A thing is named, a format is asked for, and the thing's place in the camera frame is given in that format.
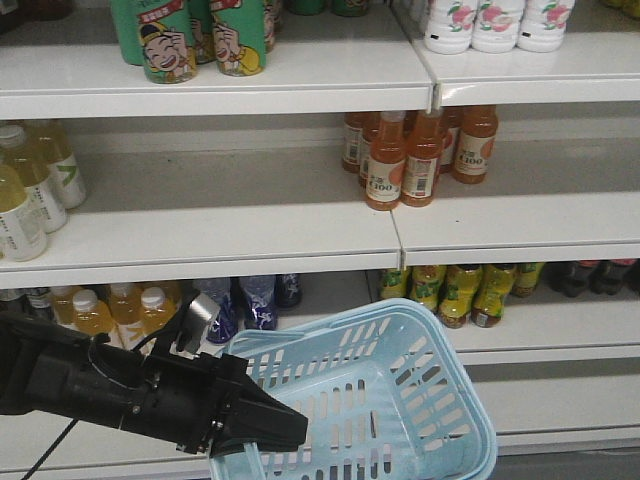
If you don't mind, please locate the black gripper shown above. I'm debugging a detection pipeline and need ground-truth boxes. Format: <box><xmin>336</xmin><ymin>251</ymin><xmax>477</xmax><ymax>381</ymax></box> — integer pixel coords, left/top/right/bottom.
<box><xmin>120</xmin><ymin>354</ymin><xmax>308</xmax><ymax>457</ymax></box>

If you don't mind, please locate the light blue plastic basket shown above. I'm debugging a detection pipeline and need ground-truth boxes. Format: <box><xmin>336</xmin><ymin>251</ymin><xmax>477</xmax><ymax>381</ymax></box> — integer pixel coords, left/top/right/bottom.
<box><xmin>210</xmin><ymin>299</ymin><xmax>498</xmax><ymax>479</ymax></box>

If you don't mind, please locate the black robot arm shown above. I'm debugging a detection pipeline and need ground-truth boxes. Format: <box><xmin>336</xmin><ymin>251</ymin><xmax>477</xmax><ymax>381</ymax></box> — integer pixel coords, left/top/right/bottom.
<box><xmin>1</xmin><ymin>312</ymin><xmax>308</xmax><ymax>456</ymax></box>

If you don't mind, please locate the blue sports drink bottle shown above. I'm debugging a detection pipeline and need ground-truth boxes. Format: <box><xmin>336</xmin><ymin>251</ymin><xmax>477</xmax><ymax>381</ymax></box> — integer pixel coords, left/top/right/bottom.
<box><xmin>193</xmin><ymin>277</ymin><xmax>238</xmax><ymax>345</ymax></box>
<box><xmin>275</xmin><ymin>273</ymin><xmax>302</xmax><ymax>308</ymax></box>
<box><xmin>239</xmin><ymin>275</ymin><xmax>278</xmax><ymax>330</ymax></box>

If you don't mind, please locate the orange vitamin drink bottle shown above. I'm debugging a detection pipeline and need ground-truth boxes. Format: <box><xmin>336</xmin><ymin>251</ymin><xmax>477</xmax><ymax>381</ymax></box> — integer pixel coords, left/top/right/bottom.
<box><xmin>72</xmin><ymin>289</ymin><xmax>119</xmax><ymax>345</ymax></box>
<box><xmin>140</xmin><ymin>287</ymin><xmax>176</xmax><ymax>336</ymax></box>

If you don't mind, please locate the yellow lemon tea bottle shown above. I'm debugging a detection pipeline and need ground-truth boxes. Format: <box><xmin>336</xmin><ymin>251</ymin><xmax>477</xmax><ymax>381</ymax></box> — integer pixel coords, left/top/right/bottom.
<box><xmin>378</xmin><ymin>268</ymin><xmax>411</xmax><ymax>300</ymax></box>
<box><xmin>437</xmin><ymin>264</ymin><xmax>483</xmax><ymax>329</ymax></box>
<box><xmin>471</xmin><ymin>263</ymin><xmax>516</xmax><ymax>328</ymax></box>
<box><xmin>409</xmin><ymin>265</ymin><xmax>447</xmax><ymax>312</ymax></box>

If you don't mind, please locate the white metal shelf unit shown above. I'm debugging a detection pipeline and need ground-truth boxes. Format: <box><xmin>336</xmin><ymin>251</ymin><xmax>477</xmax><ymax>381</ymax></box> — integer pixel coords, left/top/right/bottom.
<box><xmin>1</xmin><ymin>1</ymin><xmax>639</xmax><ymax>479</ymax></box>

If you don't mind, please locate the pale yellow drink bottle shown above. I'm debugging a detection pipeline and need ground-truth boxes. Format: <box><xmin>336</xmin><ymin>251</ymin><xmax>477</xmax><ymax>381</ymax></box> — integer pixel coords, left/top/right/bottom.
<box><xmin>1</xmin><ymin>164</ymin><xmax>47</xmax><ymax>261</ymax></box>
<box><xmin>1</xmin><ymin>124</ymin><xmax>67</xmax><ymax>233</ymax></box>

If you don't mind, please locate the orange C100 juice bottle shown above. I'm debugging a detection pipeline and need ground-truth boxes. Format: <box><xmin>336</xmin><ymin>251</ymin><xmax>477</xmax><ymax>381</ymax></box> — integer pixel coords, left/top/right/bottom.
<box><xmin>452</xmin><ymin>105</ymin><xmax>499</xmax><ymax>184</ymax></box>
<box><xmin>401</xmin><ymin>109</ymin><xmax>443</xmax><ymax>207</ymax></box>
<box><xmin>366</xmin><ymin>111</ymin><xmax>406</xmax><ymax>211</ymax></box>

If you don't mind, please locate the cola bottle red label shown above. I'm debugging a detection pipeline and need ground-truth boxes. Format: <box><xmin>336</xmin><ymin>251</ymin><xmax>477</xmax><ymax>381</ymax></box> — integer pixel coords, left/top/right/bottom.
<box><xmin>549</xmin><ymin>260</ymin><xmax>600</xmax><ymax>298</ymax></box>

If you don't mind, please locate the green cartoon face can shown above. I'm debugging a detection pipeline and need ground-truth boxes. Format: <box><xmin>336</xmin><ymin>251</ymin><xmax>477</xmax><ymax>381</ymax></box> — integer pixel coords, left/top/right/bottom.
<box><xmin>211</xmin><ymin>0</ymin><xmax>266</xmax><ymax>77</ymax></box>
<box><xmin>110</xmin><ymin>1</ymin><xmax>197</xmax><ymax>84</ymax></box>

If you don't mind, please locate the white peach drink bottle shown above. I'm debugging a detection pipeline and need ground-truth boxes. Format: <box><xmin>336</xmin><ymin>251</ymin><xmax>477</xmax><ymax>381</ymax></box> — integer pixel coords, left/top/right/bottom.
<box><xmin>516</xmin><ymin>0</ymin><xmax>575</xmax><ymax>53</ymax></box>
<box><xmin>424</xmin><ymin>0</ymin><xmax>479</xmax><ymax>55</ymax></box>
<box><xmin>471</xmin><ymin>0</ymin><xmax>526</xmax><ymax>54</ymax></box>

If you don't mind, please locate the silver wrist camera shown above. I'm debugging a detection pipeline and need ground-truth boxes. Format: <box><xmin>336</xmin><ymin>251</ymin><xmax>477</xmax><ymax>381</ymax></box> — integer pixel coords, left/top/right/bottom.
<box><xmin>171</xmin><ymin>289</ymin><xmax>220</xmax><ymax>355</ymax></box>

